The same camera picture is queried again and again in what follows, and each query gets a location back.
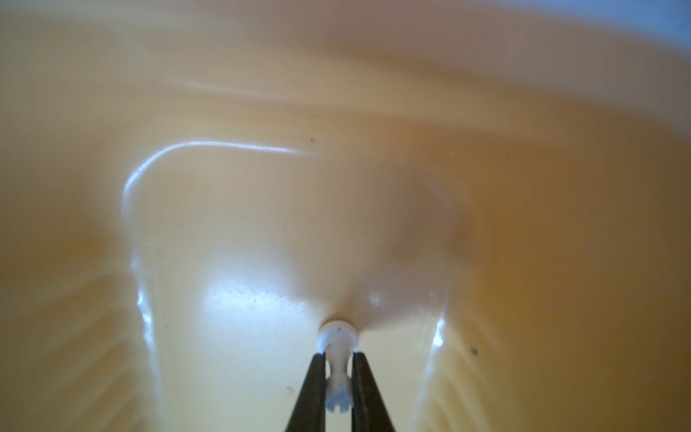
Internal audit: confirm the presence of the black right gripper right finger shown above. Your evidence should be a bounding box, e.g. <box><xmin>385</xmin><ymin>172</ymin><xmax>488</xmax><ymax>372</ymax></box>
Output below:
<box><xmin>351</xmin><ymin>352</ymin><xmax>395</xmax><ymax>432</ymax></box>

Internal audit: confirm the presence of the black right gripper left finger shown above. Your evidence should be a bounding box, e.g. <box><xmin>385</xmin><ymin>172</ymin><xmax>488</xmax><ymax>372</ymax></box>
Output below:
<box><xmin>285</xmin><ymin>353</ymin><xmax>327</xmax><ymax>432</ymax></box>

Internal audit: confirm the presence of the white rook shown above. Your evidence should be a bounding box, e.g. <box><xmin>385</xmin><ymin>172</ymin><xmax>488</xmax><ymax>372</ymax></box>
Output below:
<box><xmin>318</xmin><ymin>320</ymin><xmax>358</xmax><ymax>414</ymax></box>

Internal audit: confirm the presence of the yellow plastic tray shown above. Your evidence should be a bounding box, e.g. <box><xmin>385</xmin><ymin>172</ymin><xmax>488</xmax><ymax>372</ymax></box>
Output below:
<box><xmin>1</xmin><ymin>1</ymin><xmax>690</xmax><ymax>431</ymax></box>

